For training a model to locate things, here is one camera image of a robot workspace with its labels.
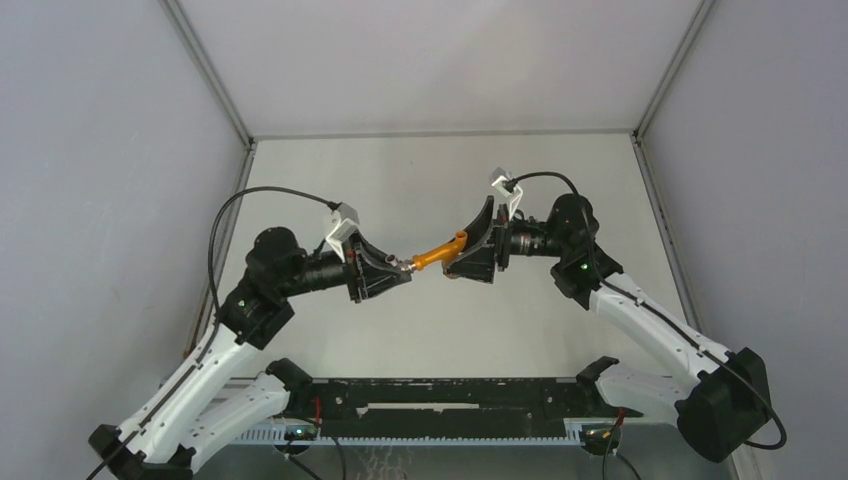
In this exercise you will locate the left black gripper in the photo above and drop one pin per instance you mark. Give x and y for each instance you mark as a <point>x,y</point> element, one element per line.
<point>374,276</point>

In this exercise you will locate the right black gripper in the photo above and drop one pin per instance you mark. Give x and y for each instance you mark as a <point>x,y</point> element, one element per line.
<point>478,259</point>

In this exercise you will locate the orange faucet body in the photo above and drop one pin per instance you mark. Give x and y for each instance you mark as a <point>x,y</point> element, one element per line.
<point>444,253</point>

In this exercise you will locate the silver metal faucet fitting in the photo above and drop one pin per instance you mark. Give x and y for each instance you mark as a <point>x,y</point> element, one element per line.
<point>403,265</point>

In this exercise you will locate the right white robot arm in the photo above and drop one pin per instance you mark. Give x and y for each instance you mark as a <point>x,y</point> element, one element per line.
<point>715,397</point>

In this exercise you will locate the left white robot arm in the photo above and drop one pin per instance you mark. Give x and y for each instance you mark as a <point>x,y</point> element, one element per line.
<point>178,430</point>

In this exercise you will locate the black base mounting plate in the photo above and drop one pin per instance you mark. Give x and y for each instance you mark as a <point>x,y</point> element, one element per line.
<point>473,406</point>

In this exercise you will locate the left green circuit board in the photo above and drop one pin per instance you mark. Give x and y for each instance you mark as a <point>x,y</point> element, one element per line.
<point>301,433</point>

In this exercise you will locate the green circuit board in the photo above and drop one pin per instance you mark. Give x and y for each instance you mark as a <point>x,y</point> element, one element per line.
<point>597,436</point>
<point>301,433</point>

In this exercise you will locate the right green circuit board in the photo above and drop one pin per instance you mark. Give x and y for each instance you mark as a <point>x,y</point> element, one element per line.
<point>597,436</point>

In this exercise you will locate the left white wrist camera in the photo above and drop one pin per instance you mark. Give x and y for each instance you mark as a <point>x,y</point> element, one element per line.
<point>340,225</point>

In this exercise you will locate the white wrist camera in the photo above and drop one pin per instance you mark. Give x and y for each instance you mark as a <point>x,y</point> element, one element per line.
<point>340,225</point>
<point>506,184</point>

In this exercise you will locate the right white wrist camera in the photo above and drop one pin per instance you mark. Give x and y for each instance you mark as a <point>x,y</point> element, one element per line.
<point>506,184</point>

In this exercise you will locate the white slotted cable duct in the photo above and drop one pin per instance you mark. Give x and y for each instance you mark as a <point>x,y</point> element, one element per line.
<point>273,435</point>

